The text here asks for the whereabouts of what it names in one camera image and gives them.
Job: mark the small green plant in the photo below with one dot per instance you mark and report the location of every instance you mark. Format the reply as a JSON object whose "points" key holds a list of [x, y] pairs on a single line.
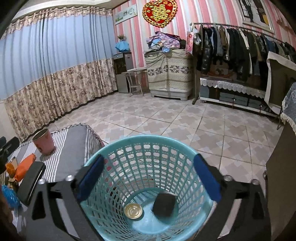
{"points": [[121, 37]]}

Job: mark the round metal tin lid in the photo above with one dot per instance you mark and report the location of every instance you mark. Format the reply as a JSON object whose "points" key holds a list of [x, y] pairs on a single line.
{"points": [[133, 210]]}

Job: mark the grey water dispenser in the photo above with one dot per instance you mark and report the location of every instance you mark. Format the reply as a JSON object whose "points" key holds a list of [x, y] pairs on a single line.
{"points": [[123, 69]]}

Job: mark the framed wall picture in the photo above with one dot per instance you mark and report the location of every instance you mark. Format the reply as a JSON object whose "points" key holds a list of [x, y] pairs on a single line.
{"points": [[254, 14]]}

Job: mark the dark board with white border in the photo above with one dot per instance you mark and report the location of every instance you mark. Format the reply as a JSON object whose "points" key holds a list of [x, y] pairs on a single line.
{"points": [[279, 78]]}

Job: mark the blue lace-trimmed cloth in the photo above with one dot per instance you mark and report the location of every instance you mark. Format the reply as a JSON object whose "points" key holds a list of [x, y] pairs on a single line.
{"points": [[290, 106]]}

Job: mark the blue and floral curtain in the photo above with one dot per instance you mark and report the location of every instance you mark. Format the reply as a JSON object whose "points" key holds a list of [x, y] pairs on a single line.
{"points": [[57, 58]]}

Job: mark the red heart wall decoration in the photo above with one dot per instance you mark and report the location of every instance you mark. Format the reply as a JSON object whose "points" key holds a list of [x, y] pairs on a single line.
{"points": [[159, 11]]}

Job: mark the brown wooden furniture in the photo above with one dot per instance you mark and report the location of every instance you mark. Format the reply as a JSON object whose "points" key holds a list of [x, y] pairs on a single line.
{"points": [[284, 173]]}

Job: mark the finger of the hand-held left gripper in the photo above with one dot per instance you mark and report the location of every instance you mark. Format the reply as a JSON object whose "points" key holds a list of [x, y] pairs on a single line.
{"points": [[10, 144]]}

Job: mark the small folding table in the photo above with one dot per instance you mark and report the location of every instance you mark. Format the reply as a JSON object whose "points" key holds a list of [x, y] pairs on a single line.
{"points": [[134, 70]]}

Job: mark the metal clothes rack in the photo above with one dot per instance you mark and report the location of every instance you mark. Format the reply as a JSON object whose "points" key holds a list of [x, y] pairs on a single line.
{"points": [[195, 97]]}

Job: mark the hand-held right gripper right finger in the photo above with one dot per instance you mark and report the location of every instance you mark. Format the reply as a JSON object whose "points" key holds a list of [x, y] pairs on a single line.
{"points": [[207, 178]]}

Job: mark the low drawer cabinet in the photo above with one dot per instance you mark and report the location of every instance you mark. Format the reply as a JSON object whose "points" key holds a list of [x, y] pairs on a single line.
{"points": [[231, 98]]}

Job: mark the grey white striped blanket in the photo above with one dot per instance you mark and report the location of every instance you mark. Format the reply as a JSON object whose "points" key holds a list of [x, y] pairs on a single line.
{"points": [[67, 148]]}

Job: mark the cloth-covered cabinet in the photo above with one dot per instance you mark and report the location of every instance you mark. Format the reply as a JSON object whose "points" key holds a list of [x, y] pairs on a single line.
{"points": [[168, 74]]}

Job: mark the pink cartoon mug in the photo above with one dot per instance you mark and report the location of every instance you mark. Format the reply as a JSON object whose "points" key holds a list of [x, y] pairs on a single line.
{"points": [[44, 142]]}

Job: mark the blue crumpled plastic bag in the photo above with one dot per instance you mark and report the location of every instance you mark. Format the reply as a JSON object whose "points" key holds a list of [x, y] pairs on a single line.
{"points": [[9, 195]]}

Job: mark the landscape wall poster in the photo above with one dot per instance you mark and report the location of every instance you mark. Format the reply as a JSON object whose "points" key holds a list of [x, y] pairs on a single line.
{"points": [[124, 15]]}

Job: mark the black crumpled object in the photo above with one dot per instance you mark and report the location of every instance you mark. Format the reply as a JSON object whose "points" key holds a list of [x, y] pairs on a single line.
{"points": [[164, 204]]}

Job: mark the black textured power bank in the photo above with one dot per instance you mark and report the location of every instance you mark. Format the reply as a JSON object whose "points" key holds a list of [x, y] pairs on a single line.
{"points": [[31, 183]]}

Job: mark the small orange plastic cup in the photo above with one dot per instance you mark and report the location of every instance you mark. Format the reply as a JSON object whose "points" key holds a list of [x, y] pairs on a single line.
{"points": [[9, 168]]}

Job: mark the blue cloth bundle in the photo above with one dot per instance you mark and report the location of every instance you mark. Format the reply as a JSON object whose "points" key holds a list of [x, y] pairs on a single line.
{"points": [[122, 46]]}

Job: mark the orange snack packet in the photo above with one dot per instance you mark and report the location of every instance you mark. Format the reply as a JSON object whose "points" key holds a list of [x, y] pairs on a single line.
{"points": [[24, 168]]}

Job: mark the turquoise plastic mesh basket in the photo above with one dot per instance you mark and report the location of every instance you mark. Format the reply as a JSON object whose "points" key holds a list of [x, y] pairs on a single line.
{"points": [[148, 140]]}

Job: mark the white lace cloth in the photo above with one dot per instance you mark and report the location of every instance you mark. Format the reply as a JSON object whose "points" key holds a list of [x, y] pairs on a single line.
{"points": [[231, 87]]}

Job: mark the pile of folded clothes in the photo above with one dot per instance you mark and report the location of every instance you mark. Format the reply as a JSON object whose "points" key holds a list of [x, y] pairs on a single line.
{"points": [[164, 41]]}

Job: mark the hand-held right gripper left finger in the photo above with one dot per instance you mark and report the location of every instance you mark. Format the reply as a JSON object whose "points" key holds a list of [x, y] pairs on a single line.
{"points": [[91, 178]]}

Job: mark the pink gift bag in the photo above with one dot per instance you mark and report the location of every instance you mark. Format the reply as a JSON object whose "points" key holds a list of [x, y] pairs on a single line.
{"points": [[189, 41]]}

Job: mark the row of hanging clothes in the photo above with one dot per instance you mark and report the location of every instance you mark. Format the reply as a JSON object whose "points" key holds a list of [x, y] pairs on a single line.
{"points": [[231, 51]]}

